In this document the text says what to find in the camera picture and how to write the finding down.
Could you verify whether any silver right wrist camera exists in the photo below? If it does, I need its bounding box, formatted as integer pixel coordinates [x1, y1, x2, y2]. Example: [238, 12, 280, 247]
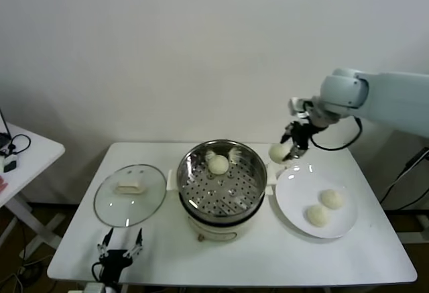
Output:
[288, 97, 311, 116]

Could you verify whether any white steamed baozi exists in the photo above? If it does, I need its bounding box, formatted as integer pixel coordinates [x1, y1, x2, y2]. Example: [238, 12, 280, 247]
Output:
[305, 204, 331, 228]
[269, 143, 292, 166]
[320, 188, 345, 211]
[207, 154, 230, 176]

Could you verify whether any white oval plate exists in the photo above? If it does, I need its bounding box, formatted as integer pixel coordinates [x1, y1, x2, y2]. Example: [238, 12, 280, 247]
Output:
[274, 162, 359, 239]

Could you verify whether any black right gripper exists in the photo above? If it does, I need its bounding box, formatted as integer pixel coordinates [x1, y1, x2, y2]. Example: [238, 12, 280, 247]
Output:
[280, 121, 318, 163]

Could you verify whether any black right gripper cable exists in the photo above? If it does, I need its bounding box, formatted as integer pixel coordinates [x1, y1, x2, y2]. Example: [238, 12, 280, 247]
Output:
[310, 117, 364, 150]

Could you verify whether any glass pot lid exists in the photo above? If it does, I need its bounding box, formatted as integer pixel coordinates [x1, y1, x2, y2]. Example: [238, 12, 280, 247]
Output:
[93, 164, 168, 229]

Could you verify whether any small black white device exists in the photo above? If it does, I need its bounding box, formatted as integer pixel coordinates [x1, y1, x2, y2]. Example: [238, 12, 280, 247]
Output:
[1, 154, 18, 173]

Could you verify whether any white side table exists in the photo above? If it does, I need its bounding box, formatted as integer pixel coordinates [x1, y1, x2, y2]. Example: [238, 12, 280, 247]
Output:
[0, 121, 66, 250]

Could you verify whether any black looped cable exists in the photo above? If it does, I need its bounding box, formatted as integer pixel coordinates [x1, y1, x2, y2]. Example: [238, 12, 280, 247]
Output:
[0, 134, 32, 156]

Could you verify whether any cream electric pot base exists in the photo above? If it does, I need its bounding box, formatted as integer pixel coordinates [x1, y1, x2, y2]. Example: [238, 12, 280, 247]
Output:
[179, 195, 261, 242]

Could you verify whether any steel perforated steamer basket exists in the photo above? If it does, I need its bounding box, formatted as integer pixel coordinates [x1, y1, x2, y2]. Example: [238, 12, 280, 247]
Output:
[166, 139, 279, 219]

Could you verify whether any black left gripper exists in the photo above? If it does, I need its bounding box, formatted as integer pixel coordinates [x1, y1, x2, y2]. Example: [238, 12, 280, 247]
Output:
[97, 228, 143, 284]

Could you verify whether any black hanging cable with plug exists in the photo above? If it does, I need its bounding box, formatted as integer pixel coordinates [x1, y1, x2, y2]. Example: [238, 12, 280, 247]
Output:
[380, 148, 429, 211]

